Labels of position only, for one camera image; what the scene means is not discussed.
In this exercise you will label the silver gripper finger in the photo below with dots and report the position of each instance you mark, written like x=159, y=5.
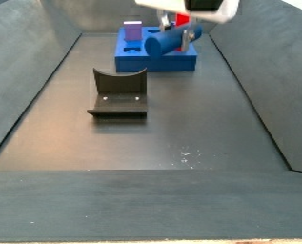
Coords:
x=164, y=23
x=187, y=36

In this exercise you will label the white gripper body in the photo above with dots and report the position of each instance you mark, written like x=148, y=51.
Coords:
x=218, y=11

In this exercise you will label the blue cylinder peg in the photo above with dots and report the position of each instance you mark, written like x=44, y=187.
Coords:
x=166, y=41

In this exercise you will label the red hexagonal peg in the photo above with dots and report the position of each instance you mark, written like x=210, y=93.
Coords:
x=182, y=19

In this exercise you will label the purple rectangular peg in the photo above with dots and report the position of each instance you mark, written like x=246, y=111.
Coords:
x=132, y=30

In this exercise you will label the blue shape-sorting block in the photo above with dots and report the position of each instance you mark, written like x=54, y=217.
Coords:
x=131, y=58

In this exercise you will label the black curved cradle stand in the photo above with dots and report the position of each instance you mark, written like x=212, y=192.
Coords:
x=120, y=93

